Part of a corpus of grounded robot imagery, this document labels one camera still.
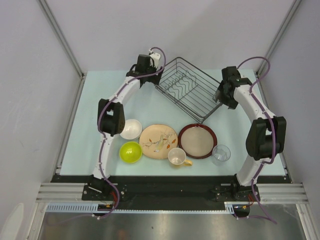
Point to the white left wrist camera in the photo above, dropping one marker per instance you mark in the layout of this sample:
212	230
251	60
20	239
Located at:
154	58

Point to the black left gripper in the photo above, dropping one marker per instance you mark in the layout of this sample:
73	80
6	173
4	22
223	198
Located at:
155	78

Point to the red rimmed round plate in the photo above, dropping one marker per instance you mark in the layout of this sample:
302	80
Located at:
197	140

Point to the left aluminium frame post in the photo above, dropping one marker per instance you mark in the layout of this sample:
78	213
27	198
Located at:
57	30

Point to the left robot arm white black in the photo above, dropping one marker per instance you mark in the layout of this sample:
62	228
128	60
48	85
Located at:
111	116

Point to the beige bird pattern plate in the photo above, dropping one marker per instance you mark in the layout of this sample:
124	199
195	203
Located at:
157	140

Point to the aluminium frame post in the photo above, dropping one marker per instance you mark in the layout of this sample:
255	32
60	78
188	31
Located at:
283	28
57	30

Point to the aluminium front rail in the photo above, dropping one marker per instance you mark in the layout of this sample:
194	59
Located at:
278	193

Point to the clear plastic cup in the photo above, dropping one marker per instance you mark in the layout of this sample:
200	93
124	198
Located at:
220	154

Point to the dark wire dish rack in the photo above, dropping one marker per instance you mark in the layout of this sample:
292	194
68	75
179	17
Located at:
189	88

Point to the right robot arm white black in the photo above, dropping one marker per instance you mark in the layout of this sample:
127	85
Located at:
266	136

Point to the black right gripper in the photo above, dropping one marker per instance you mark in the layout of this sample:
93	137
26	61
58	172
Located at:
232	103

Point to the right aluminium frame post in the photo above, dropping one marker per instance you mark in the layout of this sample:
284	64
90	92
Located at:
283	28

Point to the white slotted cable duct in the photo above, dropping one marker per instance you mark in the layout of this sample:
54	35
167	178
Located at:
102	208

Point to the white bowl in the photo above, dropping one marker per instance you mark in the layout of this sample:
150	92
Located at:
132	129

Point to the beige mug yellow handle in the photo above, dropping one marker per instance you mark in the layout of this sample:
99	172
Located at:
178	157

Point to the yellow green bowl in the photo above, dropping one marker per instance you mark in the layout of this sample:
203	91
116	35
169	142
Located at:
130	152

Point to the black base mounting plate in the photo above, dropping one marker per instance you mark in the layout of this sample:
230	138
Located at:
216	188

